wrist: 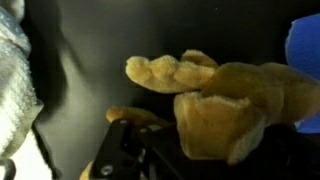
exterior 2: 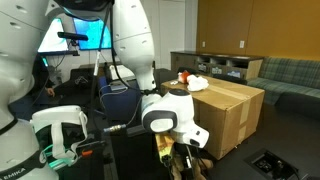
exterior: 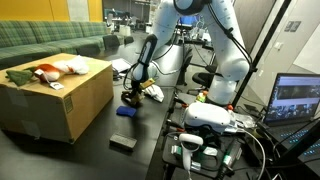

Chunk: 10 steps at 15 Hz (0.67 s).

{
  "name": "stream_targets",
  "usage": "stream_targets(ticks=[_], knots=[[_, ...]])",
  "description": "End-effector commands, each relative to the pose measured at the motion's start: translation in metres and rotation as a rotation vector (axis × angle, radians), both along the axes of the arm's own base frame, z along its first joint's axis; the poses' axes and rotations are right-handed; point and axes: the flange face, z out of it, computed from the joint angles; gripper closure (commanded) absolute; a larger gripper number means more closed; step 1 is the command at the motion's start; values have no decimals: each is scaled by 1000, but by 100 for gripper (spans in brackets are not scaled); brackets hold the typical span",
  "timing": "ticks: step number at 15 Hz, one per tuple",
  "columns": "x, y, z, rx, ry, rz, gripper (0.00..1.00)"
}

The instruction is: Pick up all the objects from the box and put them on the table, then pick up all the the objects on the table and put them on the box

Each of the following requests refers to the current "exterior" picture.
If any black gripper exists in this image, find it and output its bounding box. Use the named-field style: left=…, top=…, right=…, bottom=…
left=121, top=79, right=145, bottom=108

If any brown plush animal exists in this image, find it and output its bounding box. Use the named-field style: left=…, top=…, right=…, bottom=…
left=121, top=89, right=146, bottom=108

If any blue sponge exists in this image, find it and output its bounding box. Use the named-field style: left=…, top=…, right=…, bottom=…
left=115, top=105, right=138, bottom=118

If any white cloth toy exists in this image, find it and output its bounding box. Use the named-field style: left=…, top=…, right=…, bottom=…
left=143, top=83, right=165, bottom=103

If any black eraser block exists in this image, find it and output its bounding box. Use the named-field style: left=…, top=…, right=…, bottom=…
left=109, top=133, right=138, bottom=152

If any red white plush toy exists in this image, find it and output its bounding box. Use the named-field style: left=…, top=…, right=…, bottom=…
left=52, top=54, right=90, bottom=76

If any large cardboard box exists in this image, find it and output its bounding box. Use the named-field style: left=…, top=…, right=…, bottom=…
left=0, top=52, right=114, bottom=144

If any white paper pad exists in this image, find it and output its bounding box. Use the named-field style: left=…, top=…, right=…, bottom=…
left=110, top=58, right=135, bottom=74

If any dark chair back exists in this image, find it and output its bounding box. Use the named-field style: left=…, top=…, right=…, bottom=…
left=76, top=43, right=101, bottom=57
left=102, top=34, right=121, bottom=51
left=123, top=35, right=135, bottom=45

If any green bottle with orange cap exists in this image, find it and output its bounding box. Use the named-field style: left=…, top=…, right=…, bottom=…
left=195, top=90, right=208, bottom=104

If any white VR controller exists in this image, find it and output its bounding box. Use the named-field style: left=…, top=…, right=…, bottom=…
left=178, top=133, right=204, bottom=173

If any black office chair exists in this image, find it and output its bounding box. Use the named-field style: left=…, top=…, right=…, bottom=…
left=191, top=64, right=218, bottom=89

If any white VR headset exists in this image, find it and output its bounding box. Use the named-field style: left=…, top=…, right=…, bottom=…
left=182, top=101, right=236, bottom=134

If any green plaid sofa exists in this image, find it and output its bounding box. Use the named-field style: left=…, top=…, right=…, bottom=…
left=0, top=20, right=113, bottom=68

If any black laptop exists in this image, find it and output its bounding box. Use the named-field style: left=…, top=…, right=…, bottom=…
left=258, top=73, right=320, bottom=161

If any black stand pole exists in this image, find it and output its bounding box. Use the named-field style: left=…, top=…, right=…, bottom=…
left=231, top=0, right=293, bottom=108

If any white cable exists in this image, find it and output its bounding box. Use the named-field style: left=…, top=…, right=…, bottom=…
left=233, top=128, right=268, bottom=180

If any grey wall switch plate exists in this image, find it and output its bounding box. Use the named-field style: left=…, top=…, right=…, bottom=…
left=283, top=20, right=302, bottom=33

